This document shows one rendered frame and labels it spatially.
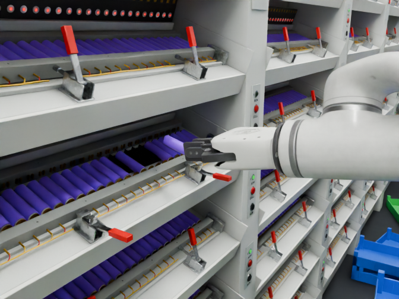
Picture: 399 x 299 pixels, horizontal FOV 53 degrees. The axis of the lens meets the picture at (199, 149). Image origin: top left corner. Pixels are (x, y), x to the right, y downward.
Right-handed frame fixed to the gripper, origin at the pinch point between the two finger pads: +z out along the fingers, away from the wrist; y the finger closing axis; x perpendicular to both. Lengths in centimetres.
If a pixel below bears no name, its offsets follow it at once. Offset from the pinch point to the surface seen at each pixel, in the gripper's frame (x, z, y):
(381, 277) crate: 62, -12, -73
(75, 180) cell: 1.2, 14.6, 14.7
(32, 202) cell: 1.9, 13.8, 23.1
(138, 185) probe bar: 4.8, 9.3, 6.4
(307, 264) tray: 67, 17, -84
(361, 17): -25, 8, -163
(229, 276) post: 38.8, 13.0, -23.0
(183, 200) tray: 9.7, 5.7, -0.5
